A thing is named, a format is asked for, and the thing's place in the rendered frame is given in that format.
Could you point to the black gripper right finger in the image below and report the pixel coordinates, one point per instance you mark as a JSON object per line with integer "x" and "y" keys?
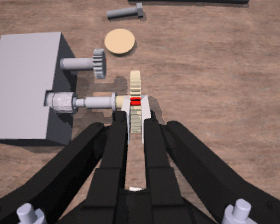
{"x": 225, "y": 194}

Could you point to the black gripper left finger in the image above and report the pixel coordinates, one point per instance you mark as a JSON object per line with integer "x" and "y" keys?
{"x": 46, "y": 195}

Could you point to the tan round disc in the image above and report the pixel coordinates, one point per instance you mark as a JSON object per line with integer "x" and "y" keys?
{"x": 119, "y": 42}

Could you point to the grey hex bolt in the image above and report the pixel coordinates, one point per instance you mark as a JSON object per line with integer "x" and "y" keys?
{"x": 126, "y": 12}

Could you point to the grey shaft with cream gear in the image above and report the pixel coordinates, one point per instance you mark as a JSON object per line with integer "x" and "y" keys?
{"x": 115, "y": 102}

